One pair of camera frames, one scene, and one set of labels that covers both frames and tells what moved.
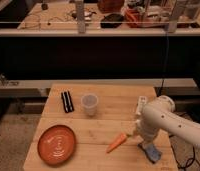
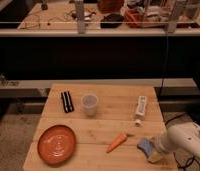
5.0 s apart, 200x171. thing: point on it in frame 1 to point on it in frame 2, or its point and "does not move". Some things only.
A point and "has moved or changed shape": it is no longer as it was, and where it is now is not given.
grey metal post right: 173,21 does not move
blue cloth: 151,151 has moved or changed shape
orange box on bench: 111,6 does not move
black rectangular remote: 67,101 does not move
